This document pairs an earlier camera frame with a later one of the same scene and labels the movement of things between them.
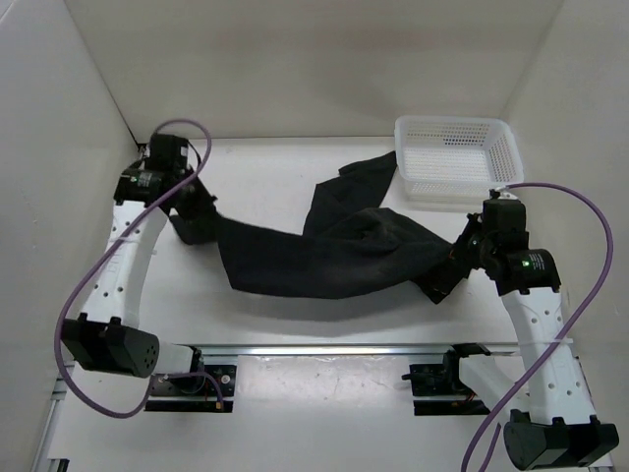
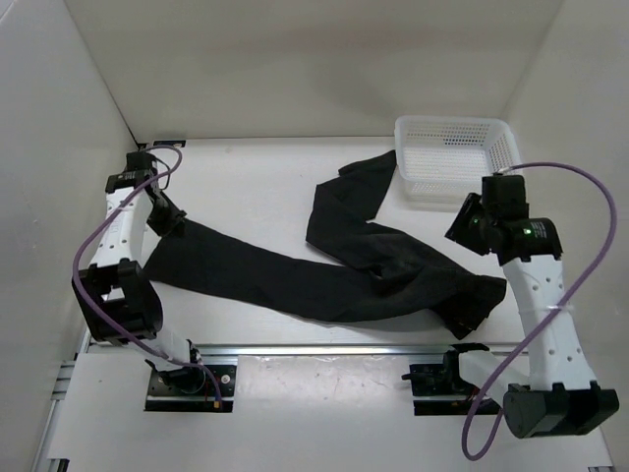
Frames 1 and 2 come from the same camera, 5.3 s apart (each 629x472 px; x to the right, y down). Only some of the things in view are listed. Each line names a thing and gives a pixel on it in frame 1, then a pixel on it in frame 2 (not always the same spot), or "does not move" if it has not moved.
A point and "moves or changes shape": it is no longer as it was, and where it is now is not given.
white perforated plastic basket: (454, 161) does not move
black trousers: (348, 246) moves or changes shape
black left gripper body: (197, 202) -> (165, 215)
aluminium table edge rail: (277, 349) does not move
